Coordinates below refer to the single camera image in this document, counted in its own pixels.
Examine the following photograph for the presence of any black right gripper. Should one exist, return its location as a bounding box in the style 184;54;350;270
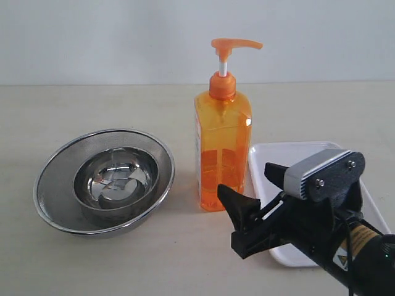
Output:
217;162;362;265

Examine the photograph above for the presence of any orange pump soap bottle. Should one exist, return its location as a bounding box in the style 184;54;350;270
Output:
194;38;263;212

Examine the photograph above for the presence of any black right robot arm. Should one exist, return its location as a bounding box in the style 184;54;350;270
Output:
217;154;394;295

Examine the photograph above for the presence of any small shiny steel bowl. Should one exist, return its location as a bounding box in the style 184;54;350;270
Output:
73;147;160;225

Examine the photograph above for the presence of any large steel mesh bowl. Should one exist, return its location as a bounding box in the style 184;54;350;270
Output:
33;128;175;237

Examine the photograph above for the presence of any white rectangular plastic tray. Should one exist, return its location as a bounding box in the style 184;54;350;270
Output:
249;141;391;268

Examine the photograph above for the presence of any silver wrist camera on right gripper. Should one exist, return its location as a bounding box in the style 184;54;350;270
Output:
283;149;365;203

